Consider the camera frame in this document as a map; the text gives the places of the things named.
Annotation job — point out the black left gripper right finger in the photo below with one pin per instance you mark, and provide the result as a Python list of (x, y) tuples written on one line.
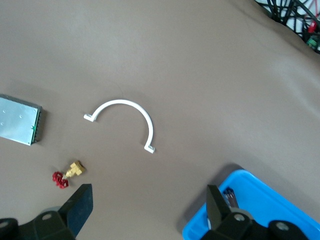
[(217, 212)]

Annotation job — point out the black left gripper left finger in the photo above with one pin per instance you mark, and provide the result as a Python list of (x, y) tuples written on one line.
[(75, 210)]

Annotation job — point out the long brown electrolytic capacitor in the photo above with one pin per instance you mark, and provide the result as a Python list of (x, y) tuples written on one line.
[(231, 198)]

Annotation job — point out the blue plastic tray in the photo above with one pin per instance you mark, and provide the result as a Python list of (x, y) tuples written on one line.
[(270, 205)]

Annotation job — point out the silver metal power module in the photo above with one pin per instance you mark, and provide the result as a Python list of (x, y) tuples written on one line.
[(17, 120)]

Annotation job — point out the brown table mat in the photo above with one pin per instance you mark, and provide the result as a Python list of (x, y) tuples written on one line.
[(200, 100)]

